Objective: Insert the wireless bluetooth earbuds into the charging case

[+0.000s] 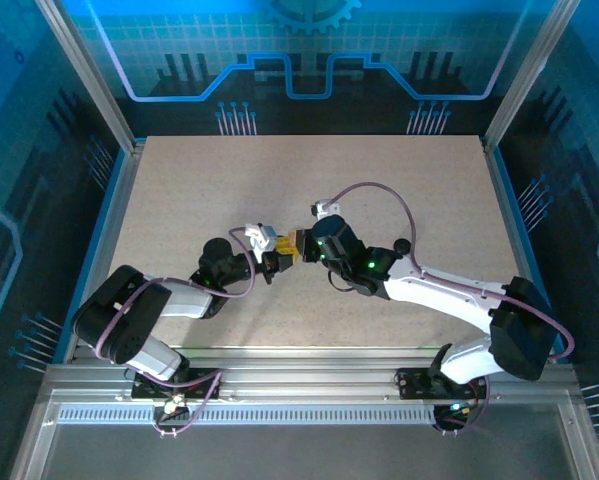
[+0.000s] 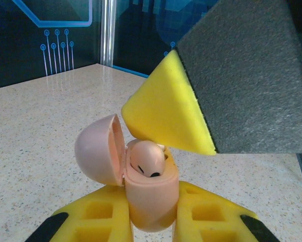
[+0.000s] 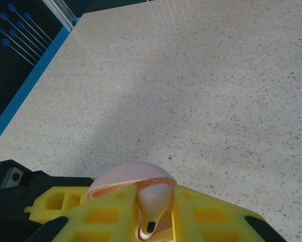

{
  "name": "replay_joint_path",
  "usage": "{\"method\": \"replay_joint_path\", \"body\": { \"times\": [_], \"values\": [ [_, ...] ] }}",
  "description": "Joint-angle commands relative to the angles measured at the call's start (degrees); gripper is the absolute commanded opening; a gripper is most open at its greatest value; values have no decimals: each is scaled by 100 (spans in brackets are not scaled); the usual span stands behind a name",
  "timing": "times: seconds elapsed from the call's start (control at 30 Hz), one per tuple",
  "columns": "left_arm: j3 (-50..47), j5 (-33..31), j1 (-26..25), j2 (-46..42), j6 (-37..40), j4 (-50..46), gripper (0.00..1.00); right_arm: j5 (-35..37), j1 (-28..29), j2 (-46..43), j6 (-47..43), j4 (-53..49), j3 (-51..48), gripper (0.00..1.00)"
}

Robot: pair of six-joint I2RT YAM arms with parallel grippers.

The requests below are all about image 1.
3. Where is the small circuit board with LED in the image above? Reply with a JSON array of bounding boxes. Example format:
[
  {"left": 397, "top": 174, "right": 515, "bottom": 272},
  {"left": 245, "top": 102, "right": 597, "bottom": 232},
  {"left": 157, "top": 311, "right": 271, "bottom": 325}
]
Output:
[
  {"left": 431, "top": 399, "right": 475, "bottom": 437},
  {"left": 153, "top": 392, "right": 190, "bottom": 440}
]

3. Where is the grey metal lower panel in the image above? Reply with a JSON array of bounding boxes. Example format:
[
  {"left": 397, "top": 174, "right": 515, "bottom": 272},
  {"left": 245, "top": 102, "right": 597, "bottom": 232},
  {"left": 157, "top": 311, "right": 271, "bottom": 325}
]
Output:
[{"left": 8, "top": 389, "right": 599, "bottom": 480}]

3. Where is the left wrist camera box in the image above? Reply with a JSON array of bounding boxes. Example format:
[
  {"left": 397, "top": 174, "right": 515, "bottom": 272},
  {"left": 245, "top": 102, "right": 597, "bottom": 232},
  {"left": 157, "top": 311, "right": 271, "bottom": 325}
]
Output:
[{"left": 244, "top": 221, "right": 279, "bottom": 254}]

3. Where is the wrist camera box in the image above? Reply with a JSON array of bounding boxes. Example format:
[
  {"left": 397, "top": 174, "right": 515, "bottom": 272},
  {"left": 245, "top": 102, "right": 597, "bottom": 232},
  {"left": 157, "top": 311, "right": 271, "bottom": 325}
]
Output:
[
  {"left": 308, "top": 198, "right": 341, "bottom": 222},
  {"left": 244, "top": 221, "right": 279, "bottom": 254}
]

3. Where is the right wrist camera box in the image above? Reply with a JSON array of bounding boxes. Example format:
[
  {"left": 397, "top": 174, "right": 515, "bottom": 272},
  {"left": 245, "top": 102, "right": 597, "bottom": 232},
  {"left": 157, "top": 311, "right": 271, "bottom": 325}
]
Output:
[{"left": 308, "top": 198, "right": 341, "bottom": 222}]

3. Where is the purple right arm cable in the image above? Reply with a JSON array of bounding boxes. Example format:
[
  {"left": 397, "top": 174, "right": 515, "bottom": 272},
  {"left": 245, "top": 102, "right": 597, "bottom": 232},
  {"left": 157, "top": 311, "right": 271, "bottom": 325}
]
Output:
[{"left": 326, "top": 180, "right": 576, "bottom": 437}]

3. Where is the blue-edged aluminium side rail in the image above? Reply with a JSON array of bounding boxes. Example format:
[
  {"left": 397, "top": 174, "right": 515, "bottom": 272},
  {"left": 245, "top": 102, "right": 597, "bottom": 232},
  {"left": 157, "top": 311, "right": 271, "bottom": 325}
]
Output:
[
  {"left": 61, "top": 139, "right": 148, "bottom": 364},
  {"left": 481, "top": 139, "right": 570, "bottom": 364}
]

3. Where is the aluminium frame rail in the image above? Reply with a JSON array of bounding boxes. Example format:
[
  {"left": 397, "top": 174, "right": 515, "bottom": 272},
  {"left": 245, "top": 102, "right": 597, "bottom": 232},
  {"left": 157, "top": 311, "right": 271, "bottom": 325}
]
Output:
[{"left": 37, "top": 347, "right": 583, "bottom": 406}]

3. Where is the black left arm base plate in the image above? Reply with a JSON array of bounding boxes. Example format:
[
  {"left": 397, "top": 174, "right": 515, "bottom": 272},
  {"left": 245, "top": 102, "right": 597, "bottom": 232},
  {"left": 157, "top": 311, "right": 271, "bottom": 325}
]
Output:
[{"left": 130, "top": 366, "right": 224, "bottom": 401}]

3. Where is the slotted grey cable duct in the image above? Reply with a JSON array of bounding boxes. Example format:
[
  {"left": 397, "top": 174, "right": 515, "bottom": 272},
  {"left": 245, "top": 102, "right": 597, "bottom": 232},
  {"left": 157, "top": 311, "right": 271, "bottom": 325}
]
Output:
[{"left": 56, "top": 405, "right": 438, "bottom": 425}]

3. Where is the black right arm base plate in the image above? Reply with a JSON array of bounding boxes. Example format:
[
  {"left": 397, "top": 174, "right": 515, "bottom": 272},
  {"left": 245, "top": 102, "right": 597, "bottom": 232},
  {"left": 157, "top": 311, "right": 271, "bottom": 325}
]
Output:
[{"left": 395, "top": 366, "right": 489, "bottom": 401}]

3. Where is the aluminium frame post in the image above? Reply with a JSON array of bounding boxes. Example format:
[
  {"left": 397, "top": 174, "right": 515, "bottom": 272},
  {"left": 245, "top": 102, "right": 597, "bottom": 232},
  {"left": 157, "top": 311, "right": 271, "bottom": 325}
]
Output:
[
  {"left": 34, "top": 0, "right": 146, "bottom": 154},
  {"left": 481, "top": 0, "right": 583, "bottom": 154}
]

